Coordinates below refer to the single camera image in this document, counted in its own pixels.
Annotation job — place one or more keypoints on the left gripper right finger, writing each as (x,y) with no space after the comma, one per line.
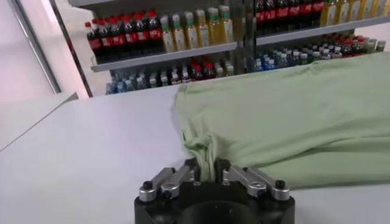
(250,179)

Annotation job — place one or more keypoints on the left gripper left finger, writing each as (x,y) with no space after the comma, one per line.
(175,181)

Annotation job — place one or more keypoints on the light green t-shirt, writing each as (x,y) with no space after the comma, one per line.
(289,121)

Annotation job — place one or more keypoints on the large white work table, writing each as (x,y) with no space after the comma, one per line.
(91,152)

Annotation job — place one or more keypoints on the small cola bottle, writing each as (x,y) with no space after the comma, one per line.
(358,47)
(346,48)
(209,70)
(195,72)

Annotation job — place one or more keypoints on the metal beverage display shelf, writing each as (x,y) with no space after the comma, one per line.
(164,56)
(304,32)

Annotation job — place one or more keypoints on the yellow juice bottle green cap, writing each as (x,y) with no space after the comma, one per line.
(355,10)
(214,32)
(191,36)
(342,12)
(368,9)
(168,39)
(227,30)
(387,6)
(179,38)
(202,34)
(328,13)
(379,7)

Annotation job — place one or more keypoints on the cola bottle red cap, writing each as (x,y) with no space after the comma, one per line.
(95,44)
(294,10)
(155,33)
(131,37)
(306,8)
(270,14)
(260,16)
(119,39)
(106,41)
(282,12)
(317,6)
(142,35)

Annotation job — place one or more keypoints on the white desk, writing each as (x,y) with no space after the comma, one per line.
(24,121)

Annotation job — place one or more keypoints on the slanted metal pole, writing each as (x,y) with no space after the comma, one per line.
(70,45)
(36,45)

